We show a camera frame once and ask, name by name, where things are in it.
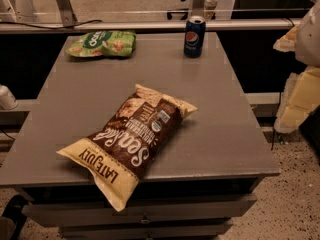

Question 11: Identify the green snack bag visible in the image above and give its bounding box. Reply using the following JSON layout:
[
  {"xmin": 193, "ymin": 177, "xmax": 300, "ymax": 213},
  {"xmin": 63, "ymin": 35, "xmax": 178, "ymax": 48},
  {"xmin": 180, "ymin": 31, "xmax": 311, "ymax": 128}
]
[{"xmin": 66, "ymin": 30, "xmax": 136, "ymax": 58}]

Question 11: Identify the blue pepsi can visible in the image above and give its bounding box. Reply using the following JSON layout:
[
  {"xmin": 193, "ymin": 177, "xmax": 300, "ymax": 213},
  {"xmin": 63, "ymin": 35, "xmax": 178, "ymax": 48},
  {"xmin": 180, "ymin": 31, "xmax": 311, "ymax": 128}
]
[{"xmin": 184, "ymin": 16, "xmax": 206, "ymax": 58}]

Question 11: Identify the white bottle at left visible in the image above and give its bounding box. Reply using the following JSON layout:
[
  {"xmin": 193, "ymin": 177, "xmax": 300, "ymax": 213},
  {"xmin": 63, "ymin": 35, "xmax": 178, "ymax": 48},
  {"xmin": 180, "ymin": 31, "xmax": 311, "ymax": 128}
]
[{"xmin": 0, "ymin": 85, "xmax": 18, "ymax": 110}]

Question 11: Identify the grey drawer cabinet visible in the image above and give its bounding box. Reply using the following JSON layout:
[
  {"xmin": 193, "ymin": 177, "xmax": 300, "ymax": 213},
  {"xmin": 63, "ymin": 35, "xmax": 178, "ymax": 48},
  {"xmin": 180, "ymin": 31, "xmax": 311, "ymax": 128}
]
[{"xmin": 0, "ymin": 33, "xmax": 279, "ymax": 240}]

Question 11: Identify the brown yellow chip bag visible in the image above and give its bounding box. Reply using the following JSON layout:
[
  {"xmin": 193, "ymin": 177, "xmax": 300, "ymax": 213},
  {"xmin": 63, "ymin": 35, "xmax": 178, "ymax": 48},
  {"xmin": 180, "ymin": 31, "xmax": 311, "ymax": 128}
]
[{"xmin": 58, "ymin": 85, "xmax": 197, "ymax": 211}]

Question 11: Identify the black cable on rail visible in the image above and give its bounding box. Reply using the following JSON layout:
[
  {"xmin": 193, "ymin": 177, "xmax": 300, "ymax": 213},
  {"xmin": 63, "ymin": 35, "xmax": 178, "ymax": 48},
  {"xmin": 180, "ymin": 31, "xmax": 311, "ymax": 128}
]
[{"xmin": 0, "ymin": 19, "xmax": 104, "ymax": 30}]

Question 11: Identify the metal frame rail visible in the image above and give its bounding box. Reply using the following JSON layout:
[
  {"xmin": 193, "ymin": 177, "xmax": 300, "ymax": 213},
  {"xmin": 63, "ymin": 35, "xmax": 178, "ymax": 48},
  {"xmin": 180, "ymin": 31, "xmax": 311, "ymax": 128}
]
[{"xmin": 0, "ymin": 18, "xmax": 301, "ymax": 34}]

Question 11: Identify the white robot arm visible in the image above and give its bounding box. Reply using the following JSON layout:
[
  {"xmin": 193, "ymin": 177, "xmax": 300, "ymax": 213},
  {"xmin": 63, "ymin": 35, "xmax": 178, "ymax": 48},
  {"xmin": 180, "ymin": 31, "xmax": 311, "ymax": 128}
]
[{"xmin": 273, "ymin": 1, "xmax": 320, "ymax": 133}]

